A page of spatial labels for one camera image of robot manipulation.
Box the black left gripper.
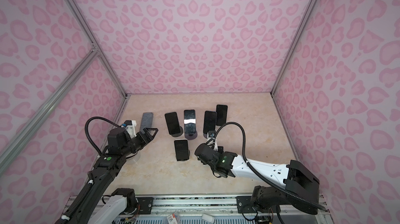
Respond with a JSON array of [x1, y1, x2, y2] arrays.
[[121, 127, 158, 157]]

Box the blue-edged black phone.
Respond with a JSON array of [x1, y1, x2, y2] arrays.
[[203, 110, 217, 136]]

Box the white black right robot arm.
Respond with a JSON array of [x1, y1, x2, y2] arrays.
[[195, 143, 326, 215]]

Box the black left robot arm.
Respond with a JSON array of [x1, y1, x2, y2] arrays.
[[56, 127, 158, 224]]

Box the phone on left rear stand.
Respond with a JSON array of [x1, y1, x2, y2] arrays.
[[165, 112, 181, 135]]

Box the black left rear stand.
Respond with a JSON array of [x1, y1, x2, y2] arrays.
[[171, 127, 184, 138]]

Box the grey middle round stand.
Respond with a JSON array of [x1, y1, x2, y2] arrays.
[[184, 132, 198, 140]]

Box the purple-edged phone with glare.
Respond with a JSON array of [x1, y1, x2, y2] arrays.
[[184, 109, 196, 134]]

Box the grey foam pad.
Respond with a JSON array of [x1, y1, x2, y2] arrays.
[[140, 112, 154, 133]]

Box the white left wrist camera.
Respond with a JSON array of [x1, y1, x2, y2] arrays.
[[121, 120, 137, 139]]

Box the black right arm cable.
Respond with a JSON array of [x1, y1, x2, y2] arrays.
[[214, 121, 327, 211]]

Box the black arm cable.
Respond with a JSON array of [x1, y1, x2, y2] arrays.
[[214, 121, 327, 211], [84, 116, 121, 156]]

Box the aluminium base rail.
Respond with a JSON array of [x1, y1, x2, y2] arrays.
[[64, 194, 333, 224]]

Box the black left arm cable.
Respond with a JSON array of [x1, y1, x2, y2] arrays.
[[84, 116, 121, 156]]

